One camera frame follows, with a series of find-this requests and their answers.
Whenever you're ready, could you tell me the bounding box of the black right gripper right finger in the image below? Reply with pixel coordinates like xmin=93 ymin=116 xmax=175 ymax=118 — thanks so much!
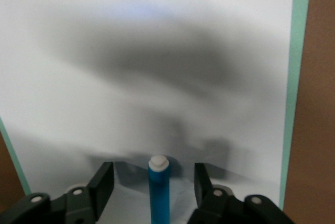
xmin=187 ymin=163 xmax=293 ymax=224

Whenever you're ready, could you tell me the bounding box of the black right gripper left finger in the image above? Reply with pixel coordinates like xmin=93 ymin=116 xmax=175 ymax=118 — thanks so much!
xmin=0 ymin=161 xmax=116 ymax=224

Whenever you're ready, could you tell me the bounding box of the blue marker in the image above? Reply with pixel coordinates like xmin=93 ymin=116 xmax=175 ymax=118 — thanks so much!
xmin=148 ymin=155 xmax=171 ymax=224

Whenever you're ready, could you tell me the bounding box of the mint green clipboard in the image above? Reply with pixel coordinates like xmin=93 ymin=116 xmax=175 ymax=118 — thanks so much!
xmin=0 ymin=0 xmax=312 ymax=209

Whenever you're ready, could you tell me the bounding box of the white paper sheet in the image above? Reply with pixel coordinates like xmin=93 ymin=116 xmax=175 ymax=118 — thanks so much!
xmin=0 ymin=0 xmax=296 ymax=224

